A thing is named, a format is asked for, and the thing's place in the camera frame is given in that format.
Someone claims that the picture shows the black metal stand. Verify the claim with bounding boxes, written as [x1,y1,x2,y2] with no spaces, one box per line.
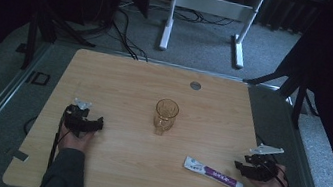
[18,0,103,81]
[236,32,332,134]

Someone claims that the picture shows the grey round table grommet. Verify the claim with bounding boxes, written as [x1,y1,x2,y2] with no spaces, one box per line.
[188,80,203,92]

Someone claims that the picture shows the black floor cables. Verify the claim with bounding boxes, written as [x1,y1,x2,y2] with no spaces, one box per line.
[105,0,158,63]

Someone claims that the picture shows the white purple toothpaste tube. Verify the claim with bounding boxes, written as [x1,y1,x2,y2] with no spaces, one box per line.
[181,154,248,187]

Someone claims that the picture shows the grey tape strip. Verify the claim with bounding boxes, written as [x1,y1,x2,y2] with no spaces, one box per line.
[6,147,31,164]

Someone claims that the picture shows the person's left hand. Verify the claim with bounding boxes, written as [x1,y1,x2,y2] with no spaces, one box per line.
[56,121,98,158]

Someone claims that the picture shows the white metal desk frame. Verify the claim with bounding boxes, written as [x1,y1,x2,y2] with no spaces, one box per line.
[156,0,266,72]

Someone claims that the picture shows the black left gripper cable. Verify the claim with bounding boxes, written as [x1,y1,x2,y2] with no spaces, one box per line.
[13,103,69,187]

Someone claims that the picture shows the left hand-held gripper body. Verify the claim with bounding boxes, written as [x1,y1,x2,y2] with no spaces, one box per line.
[61,96,95,140]

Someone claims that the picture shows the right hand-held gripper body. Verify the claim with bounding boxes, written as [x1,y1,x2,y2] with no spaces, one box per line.
[241,141,286,185]

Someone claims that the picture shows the clear glass cup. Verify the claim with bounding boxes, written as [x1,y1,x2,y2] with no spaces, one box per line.
[151,96,182,138]

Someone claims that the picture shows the black cables under desk frame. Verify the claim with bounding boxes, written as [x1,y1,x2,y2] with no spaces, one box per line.
[172,5,236,30]

